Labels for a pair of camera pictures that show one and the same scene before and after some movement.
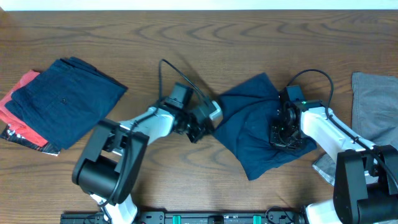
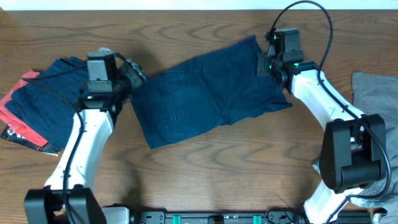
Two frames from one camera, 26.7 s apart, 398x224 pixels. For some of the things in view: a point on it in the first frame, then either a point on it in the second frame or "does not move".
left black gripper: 203,129 to 134,76
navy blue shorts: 245,128 to 201,93
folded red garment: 17,123 does not move
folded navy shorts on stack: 65,100 does not move
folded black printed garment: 48,148 does not move
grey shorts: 374,117 does not move
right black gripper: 275,141 to 267,60
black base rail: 280,215 does not move
